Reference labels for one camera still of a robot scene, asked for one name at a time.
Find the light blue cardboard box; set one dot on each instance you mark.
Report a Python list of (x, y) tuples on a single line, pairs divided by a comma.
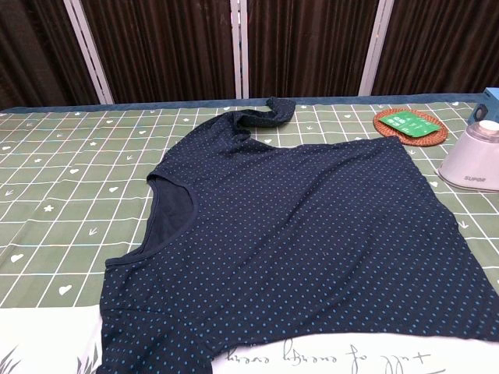
[(491, 97)]

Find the green foil packet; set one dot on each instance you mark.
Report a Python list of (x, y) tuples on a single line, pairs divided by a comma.
[(409, 122)]

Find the round woven rattan coaster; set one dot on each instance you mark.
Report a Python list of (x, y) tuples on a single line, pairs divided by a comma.
[(384, 131)]

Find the white handheld garment steamer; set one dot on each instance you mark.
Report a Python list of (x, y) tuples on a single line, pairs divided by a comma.
[(468, 163)]

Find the white partition frame post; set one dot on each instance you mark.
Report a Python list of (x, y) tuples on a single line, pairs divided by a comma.
[(376, 46), (238, 46), (89, 50)]

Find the green checked tablecloth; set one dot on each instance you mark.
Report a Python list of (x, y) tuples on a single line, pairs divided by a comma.
[(58, 195)]

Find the navy dotted t-shirt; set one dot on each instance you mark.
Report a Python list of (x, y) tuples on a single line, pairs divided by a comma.
[(273, 233)]

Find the brown pleated screen panel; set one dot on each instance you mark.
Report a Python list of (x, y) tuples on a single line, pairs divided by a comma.
[(312, 46), (163, 46), (440, 43), (35, 50)]

